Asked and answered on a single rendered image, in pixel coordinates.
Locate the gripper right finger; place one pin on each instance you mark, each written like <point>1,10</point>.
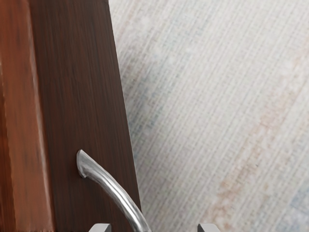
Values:
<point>207,228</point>

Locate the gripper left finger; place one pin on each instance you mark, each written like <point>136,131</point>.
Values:
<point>101,228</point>

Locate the dark brown wooden drawer cabinet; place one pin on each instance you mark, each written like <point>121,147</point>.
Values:
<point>79,96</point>

